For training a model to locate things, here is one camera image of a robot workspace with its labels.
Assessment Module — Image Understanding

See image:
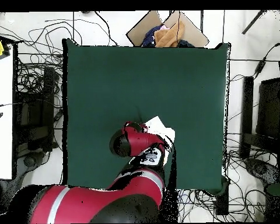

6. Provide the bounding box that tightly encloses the white printed T-shirt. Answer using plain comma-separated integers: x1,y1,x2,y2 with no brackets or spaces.
144,115,176,153

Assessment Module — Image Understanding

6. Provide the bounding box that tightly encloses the dark green table cloth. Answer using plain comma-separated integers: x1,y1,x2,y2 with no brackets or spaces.
62,38,232,195

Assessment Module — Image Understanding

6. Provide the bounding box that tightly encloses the tan folded garment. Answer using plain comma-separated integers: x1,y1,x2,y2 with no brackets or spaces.
153,20,186,48

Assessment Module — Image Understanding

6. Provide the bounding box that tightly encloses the black upright stand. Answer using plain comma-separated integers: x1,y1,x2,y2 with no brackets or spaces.
240,76,254,159

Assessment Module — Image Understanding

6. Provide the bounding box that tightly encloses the black thin rod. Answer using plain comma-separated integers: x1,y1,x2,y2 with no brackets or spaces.
241,9,267,35

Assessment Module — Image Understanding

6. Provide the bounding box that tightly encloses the dark blue garment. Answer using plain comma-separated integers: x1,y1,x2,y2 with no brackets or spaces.
142,24,165,47

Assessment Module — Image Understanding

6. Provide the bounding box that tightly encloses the open cardboard box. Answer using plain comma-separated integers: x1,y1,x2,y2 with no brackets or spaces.
125,10,210,48

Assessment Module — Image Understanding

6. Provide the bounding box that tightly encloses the black power adapter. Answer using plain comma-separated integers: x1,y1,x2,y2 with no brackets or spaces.
254,59,267,78

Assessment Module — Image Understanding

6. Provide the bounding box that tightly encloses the white desk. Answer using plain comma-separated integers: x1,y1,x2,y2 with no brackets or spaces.
0,44,15,180

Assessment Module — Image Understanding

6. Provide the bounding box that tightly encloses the grey swivel chair base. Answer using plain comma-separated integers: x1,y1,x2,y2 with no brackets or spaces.
244,157,280,185
16,151,46,180

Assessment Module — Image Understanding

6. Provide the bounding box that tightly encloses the black computer tower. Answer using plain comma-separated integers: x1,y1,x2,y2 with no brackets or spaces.
13,66,57,152

